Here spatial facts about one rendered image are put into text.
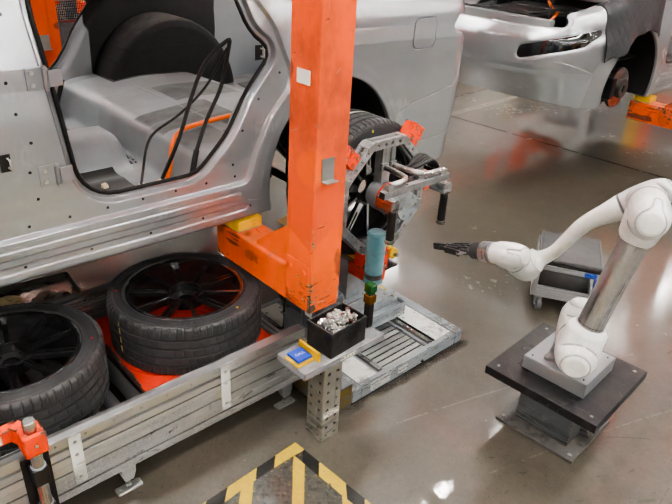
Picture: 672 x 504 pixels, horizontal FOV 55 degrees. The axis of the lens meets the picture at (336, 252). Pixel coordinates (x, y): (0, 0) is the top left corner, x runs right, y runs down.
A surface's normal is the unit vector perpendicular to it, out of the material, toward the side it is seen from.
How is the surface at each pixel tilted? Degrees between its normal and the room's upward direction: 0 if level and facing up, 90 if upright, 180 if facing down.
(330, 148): 90
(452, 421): 0
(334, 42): 90
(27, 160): 90
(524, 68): 91
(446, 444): 0
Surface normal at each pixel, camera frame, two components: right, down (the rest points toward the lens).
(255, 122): 0.67, 0.38
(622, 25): 0.41, 0.38
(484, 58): -0.73, 0.27
